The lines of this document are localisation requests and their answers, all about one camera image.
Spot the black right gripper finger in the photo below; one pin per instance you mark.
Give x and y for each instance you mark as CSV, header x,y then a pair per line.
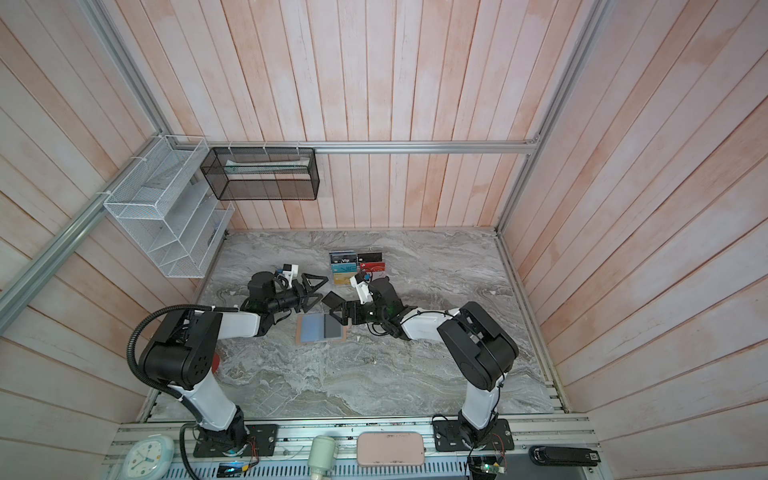
x,y
333,301
343,315

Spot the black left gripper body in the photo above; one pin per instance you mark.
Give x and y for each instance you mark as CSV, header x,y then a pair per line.
x,y
285,299

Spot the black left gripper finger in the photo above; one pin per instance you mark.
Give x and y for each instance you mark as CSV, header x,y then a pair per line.
x,y
312,282
307,303

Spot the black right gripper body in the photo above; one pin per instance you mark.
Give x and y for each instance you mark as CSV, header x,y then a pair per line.
x,y
369,312

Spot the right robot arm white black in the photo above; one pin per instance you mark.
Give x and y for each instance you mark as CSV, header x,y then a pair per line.
x,y
482,350

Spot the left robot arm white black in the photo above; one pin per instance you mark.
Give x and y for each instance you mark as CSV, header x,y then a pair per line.
x,y
172,350

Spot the gold credit card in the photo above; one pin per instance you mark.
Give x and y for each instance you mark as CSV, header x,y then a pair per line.
x,y
343,278

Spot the teal credit card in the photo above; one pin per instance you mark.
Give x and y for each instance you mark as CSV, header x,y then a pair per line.
x,y
344,268

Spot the red credit card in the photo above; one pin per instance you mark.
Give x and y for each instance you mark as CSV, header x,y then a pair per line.
x,y
373,267

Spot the black credit card right column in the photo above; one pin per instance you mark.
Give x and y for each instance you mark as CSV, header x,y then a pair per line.
x,y
370,257

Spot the black mesh basket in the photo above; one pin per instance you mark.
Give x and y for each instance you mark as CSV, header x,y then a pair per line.
x,y
262,173

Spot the pink rectangular case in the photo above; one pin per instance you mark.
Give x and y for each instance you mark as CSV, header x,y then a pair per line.
x,y
378,449

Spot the white analog clock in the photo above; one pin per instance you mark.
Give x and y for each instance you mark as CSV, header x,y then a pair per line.
x,y
148,459

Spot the black stapler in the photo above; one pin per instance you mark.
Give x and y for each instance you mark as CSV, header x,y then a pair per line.
x,y
544,455

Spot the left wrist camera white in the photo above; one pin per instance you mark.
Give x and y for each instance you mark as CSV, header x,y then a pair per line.
x,y
288,274

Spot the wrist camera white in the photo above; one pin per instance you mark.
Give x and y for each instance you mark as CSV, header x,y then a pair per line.
x,y
359,283
288,274

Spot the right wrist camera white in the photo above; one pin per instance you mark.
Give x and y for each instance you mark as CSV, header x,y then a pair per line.
x,y
359,283

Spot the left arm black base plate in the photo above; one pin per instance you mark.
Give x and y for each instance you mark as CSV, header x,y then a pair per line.
x,y
239,440

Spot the white wire mesh shelf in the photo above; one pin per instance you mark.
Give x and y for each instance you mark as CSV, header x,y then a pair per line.
x,y
169,209

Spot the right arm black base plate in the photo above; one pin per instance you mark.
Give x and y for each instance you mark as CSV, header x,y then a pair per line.
x,y
460,436

